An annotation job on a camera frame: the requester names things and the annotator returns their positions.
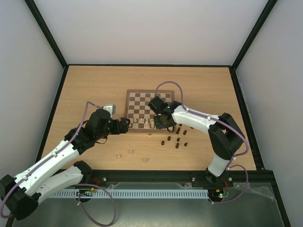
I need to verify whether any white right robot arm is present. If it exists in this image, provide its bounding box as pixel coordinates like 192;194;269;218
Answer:
148;96;245;185

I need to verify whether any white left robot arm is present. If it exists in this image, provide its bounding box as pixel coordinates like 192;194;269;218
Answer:
0;106;130;220

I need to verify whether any wooden chess board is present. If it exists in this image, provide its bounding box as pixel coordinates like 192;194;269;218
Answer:
125;89;175;134

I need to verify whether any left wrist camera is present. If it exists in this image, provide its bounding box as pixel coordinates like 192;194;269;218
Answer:
103;104;116;114

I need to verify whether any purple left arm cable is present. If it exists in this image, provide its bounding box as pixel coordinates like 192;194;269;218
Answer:
0;101;105;218

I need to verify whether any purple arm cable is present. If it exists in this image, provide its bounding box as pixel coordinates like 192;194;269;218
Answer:
0;101;105;218
155;80;249;205

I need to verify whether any white slotted cable duct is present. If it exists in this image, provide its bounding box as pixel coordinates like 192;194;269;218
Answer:
51;189;209;199

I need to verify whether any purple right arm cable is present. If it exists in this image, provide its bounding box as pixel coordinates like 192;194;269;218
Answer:
155;80;249;205

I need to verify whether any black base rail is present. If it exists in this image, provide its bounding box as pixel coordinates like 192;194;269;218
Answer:
82;170;276;188

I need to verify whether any black frame post left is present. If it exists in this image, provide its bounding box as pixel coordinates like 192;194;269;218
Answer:
24;0;68;69

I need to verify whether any black frame post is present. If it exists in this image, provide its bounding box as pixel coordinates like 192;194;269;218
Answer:
232;0;278;69
24;0;68;69

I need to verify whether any black frame post right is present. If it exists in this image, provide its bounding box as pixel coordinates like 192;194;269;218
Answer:
232;0;278;69

